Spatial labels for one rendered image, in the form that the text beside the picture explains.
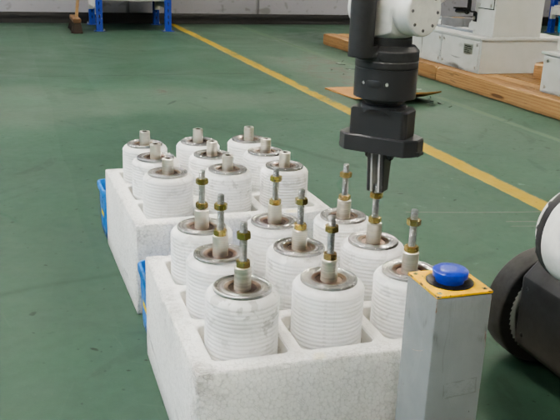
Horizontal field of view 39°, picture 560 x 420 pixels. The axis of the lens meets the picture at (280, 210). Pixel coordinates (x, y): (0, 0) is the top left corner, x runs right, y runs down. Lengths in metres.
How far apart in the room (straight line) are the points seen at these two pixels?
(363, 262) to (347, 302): 0.15
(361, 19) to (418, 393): 0.48
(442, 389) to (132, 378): 0.57
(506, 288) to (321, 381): 0.45
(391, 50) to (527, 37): 3.39
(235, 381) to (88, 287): 0.72
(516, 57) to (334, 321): 3.51
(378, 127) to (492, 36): 3.24
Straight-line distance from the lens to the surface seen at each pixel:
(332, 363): 1.01
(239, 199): 1.51
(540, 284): 1.30
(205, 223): 1.21
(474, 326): 0.91
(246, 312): 0.97
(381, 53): 1.08
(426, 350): 0.90
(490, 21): 4.35
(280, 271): 1.11
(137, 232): 1.45
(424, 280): 0.90
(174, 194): 1.47
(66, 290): 1.64
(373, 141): 1.12
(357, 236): 1.20
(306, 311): 1.02
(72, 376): 1.33
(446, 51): 4.59
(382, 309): 1.07
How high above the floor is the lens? 0.66
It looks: 18 degrees down
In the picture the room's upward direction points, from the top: 2 degrees clockwise
